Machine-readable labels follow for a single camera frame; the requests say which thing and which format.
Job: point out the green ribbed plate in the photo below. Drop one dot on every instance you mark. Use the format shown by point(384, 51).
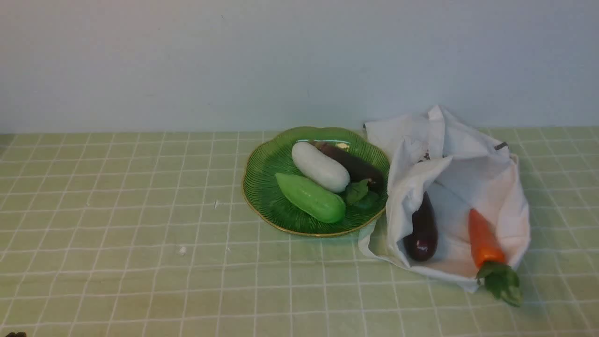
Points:
point(263, 195)

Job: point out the white radish vegetable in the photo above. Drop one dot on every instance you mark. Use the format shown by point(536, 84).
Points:
point(318, 167)

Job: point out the green tablecloth with grid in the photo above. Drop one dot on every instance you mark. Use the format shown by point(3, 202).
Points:
point(148, 235)

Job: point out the orange carrot with green leaves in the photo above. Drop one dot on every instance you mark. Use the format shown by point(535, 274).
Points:
point(493, 273)

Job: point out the dark eggplant in bag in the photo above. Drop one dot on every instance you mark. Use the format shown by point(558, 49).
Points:
point(421, 244)

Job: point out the white cloth bag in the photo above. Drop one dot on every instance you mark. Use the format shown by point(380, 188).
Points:
point(460, 169)

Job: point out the dark eggplant on plate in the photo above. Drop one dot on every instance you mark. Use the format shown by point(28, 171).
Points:
point(366, 184)

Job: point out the green cucumber vegetable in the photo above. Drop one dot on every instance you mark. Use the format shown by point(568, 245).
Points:
point(311, 198)

